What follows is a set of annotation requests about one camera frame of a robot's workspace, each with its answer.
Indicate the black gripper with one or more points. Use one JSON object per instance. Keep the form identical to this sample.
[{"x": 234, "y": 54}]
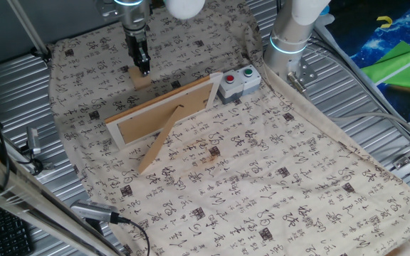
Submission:
[{"x": 135, "y": 42}]

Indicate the light wooden block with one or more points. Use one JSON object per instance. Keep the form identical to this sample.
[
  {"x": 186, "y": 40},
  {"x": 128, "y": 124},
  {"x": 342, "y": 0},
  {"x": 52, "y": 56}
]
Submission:
[{"x": 139, "y": 81}]

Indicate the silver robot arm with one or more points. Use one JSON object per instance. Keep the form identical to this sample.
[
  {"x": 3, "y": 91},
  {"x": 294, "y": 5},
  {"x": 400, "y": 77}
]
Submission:
[{"x": 287, "y": 32}]

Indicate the small yellow object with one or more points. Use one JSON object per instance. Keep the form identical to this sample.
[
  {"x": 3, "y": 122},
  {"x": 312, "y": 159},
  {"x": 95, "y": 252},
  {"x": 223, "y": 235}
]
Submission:
[{"x": 386, "y": 21}]

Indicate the grey box red button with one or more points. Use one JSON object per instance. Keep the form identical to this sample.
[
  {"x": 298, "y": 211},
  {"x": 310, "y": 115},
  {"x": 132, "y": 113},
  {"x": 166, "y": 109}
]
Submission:
[{"x": 230, "y": 87}]

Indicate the grey box green button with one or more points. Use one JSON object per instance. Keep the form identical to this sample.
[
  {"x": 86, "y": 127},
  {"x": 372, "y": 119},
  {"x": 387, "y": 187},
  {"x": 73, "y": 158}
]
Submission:
[{"x": 249, "y": 80}]

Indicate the thin metal pole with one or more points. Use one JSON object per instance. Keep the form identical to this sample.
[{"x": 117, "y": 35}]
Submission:
[{"x": 28, "y": 28}]

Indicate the metal clamp at right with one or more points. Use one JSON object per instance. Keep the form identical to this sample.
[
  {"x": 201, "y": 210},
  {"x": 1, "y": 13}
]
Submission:
[{"x": 33, "y": 140}]

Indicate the beige calligraphy print cloth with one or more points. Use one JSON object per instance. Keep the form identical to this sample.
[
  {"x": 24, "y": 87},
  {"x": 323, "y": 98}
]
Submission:
[{"x": 262, "y": 160}]

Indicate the black keyboard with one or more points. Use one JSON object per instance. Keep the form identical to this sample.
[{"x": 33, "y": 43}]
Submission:
[{"x": 5, "y": 231}]

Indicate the blue starry poster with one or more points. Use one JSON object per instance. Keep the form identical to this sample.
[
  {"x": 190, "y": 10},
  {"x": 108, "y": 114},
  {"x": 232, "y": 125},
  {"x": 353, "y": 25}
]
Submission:
[{"x": 368, "y": 32}]

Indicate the green paper sheet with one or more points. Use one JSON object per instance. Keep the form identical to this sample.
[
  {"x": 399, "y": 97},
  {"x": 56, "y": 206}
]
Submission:
[{"x": 404, "y": 67}]

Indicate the wooden picture frame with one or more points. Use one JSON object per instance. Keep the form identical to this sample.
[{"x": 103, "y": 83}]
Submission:
[{"x": 144, "y": 121}]

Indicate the wooden frame back stand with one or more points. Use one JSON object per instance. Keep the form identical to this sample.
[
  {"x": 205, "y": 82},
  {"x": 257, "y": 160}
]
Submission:
[{"x": 160, "y": 142}]

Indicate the silver camera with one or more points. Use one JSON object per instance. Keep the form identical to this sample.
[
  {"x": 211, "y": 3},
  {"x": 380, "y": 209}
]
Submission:
[{"x": 94, "y": 211}]

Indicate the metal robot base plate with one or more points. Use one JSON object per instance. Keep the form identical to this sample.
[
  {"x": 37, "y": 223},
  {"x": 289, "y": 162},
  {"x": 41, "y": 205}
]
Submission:
[{"x": 303, "y": 73}]

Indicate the aluminium frame bar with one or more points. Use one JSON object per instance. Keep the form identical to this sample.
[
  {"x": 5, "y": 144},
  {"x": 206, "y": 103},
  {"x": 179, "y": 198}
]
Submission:
[{"x": 30, "y": 199}]

